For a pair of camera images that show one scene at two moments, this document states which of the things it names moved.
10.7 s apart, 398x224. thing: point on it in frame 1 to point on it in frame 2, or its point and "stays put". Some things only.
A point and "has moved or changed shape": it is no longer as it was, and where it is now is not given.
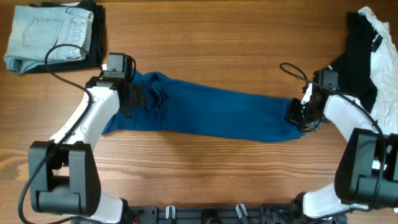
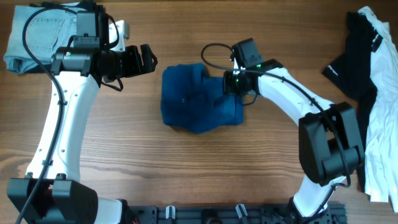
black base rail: [216, 214] stays put
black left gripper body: [137, 99] to [124, 64]
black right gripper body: [302, 115] to [235, 83]
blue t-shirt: [173, 106] has moved or changed shape
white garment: [384, 73] stays put
